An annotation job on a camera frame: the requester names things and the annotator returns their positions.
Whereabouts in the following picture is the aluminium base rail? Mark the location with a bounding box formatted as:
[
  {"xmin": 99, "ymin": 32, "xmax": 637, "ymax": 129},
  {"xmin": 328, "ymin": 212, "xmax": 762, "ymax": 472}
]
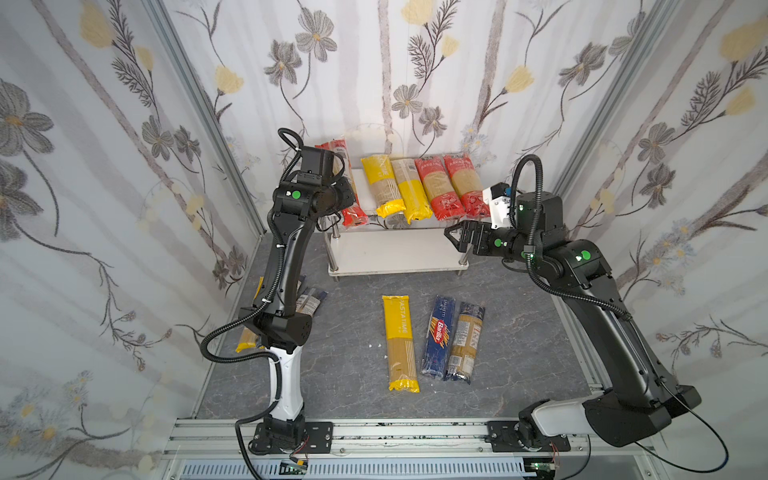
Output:
[{"xmin": 155, "ymin": 418, "xmax": 669, "ymax": 479}]

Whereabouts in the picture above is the blue Barilla spaghetti pack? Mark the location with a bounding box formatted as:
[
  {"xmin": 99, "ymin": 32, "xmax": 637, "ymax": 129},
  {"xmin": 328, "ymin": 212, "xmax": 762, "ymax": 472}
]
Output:
[{"xmin": 421, "ymin": 295, "xmax": 456, "ymax": 379}]

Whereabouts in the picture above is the red spaghetti bag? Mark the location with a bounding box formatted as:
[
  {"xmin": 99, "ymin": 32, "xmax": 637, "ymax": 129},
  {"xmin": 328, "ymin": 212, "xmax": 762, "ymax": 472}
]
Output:
[
  {"xmin": 443, "ymin": 155, "xmax": 490, "ymax": 219},
  {"xmin": 415, "ymin": 156, "xmax": 465, "ymax": 221}
]

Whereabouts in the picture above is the yellow pasta bag far left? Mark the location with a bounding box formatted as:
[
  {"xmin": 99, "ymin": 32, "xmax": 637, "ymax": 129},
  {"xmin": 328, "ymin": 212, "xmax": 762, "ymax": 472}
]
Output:
[{"xmin": 235, "ymin": 276, "xmax": 264, "ymax": 354}]

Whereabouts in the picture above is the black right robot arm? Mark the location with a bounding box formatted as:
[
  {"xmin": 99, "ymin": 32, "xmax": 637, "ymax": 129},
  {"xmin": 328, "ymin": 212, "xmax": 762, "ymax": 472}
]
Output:
[{"xmin": 444, "ymin": 154, "xmax": 702, "ymax": 451}]

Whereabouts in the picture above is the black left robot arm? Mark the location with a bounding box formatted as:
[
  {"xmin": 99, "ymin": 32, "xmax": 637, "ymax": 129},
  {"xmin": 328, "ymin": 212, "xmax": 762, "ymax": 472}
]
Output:
[{"xmin": 200, "ymin": 128, "xmax": 355, "ymax": 451}]

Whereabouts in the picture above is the short yellow Pastatime bag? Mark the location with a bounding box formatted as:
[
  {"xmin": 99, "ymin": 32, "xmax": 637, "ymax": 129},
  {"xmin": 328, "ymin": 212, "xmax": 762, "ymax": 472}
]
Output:
[{"xmin": 361, "ymin": 154, "xmax": 406, "ymax": 218}]

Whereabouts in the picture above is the long yellow Pastatime bag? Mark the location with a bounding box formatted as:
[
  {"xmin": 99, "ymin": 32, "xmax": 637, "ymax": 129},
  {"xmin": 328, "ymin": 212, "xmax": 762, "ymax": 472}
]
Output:
[{"xmin": 382, "ymin": 296, "xmax": 420, "ymax": 393}]

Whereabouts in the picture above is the white two-tier metal shelf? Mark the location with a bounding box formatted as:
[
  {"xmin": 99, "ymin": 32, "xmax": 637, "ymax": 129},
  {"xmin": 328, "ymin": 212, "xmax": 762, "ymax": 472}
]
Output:
[{"xmin": 322, "ymin": 159, "xmax": 469, "ymax": 277}]

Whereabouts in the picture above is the red slim spaghetti pack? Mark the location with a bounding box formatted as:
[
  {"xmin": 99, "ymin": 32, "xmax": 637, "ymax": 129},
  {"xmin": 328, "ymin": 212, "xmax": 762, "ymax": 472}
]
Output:
[{"xmin": 316, "ymin": 139, "xmax": 368, "ymax": 228}]

